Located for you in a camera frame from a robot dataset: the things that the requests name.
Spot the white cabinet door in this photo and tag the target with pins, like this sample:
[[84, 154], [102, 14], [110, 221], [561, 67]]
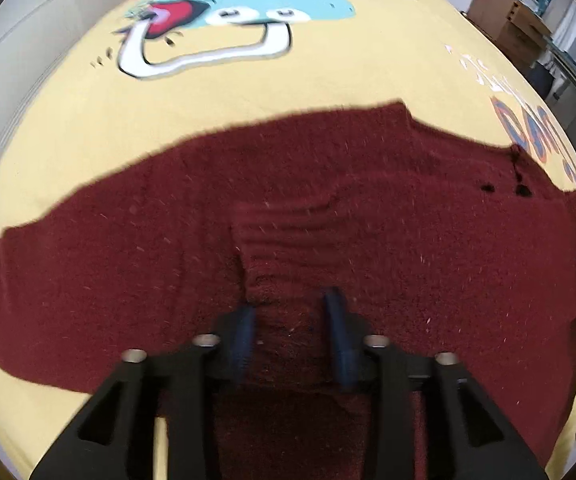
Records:
[[43, 35]]

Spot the yellow cartoon printed blanket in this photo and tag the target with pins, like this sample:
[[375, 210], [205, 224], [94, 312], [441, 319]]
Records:
[[347, 60]]

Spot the dark bag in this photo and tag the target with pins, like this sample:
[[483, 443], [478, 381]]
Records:
[[541, 79]]

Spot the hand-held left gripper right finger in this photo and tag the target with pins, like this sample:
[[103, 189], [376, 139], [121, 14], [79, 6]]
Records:
[[342, 345]]

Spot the maroon knit sweater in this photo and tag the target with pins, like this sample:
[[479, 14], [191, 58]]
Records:
[[367, 200]]

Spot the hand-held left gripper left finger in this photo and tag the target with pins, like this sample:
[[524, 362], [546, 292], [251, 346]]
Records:
[[241, 345]]

